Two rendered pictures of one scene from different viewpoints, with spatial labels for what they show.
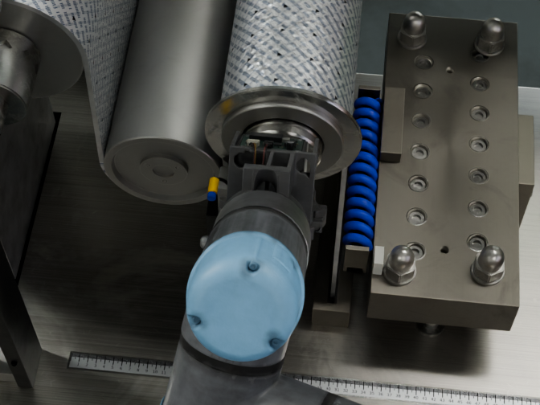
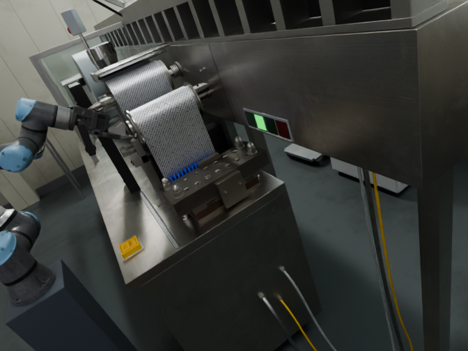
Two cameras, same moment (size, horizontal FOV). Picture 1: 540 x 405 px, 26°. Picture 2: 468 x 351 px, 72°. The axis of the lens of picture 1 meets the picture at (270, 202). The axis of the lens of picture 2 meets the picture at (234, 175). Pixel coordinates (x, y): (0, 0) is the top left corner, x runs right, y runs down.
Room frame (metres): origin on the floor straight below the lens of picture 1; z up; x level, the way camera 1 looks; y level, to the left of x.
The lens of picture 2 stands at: (0.37, -1.22, 1.58)
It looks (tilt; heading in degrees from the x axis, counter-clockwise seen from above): 29 degrees down; 64
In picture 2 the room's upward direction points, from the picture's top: 21 degrees counter-clockwise
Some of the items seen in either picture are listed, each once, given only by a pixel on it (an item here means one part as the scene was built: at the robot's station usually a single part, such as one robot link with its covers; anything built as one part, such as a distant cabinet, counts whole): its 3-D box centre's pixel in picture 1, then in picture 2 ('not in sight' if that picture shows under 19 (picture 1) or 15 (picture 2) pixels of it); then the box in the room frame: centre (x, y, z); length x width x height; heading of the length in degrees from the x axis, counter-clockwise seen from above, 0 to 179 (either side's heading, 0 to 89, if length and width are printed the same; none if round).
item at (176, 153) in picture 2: (346, 140); (186, 154); (0.75, -0.09, 1.08); 0.23 x 0.01 x 0.18; 174
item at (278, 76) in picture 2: not in sight; (177, 65); (1.15, 0.59, 1.29); 3.10 x 0.28 x 0.30; 84
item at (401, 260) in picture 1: (401, 260); (166, 182); (0.62, -0.14, 1.05); 0.04 x 0.04 x 0.04
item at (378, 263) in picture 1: (379, 260); not in sight; (0.62, -0.12, 1.04); 0.02 x 0.01 x 0.02; 174
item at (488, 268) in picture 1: (490, 260); (176, 190); (0.62, -0.24, 1.05); 0.04 x 0.04 x 0.04
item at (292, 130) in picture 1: (281, 147); (132, 129); (0.63, -0.01, 1.25); 0.07 x 0.02 x 0.07; 84
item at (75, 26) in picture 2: not in sight; (72, 23); (0.73, 0.53, 1.66); 0.07 x 0.07 x 0.10; 59
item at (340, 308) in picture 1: (339, 214); not in sight; (0.76, -0.09, 0.92); 0.28 x 0.04 x 0.04; 174
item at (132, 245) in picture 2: not in sight; (129, 246); (0.39, -0.15, 0.91); 0.07 x 0.07 x 0.02; 84
